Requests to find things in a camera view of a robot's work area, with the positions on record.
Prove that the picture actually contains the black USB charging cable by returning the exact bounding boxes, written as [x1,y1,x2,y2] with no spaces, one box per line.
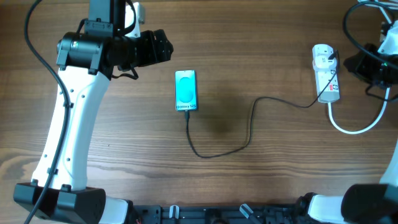
[183,49,340,159]

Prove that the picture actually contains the light blue Galaxy smartphone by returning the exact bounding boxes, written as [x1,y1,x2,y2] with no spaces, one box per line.
[175,70,198,111]

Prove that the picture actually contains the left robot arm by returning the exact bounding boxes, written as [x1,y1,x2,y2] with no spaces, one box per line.
[13,1,174,223]

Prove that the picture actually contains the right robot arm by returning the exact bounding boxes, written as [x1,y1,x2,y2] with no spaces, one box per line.
[292,44,397,223]

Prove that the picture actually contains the white charger plug adapter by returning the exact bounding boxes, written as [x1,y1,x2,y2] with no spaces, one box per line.
[312,55,337,72]

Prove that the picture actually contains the white power strip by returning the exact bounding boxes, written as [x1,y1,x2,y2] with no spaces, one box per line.
[312,44,340,103]

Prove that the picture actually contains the white power strip cord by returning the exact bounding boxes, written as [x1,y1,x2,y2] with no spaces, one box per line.
[327,0,398,135]

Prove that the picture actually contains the white cables at table corner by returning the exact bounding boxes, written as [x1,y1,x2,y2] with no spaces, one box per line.
[356,0,398,11]

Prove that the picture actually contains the black left camera cable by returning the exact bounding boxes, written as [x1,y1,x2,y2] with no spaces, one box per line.
[23,0,139,224]

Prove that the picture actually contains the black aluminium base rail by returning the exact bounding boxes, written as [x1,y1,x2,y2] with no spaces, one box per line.
[126,204,314,224]

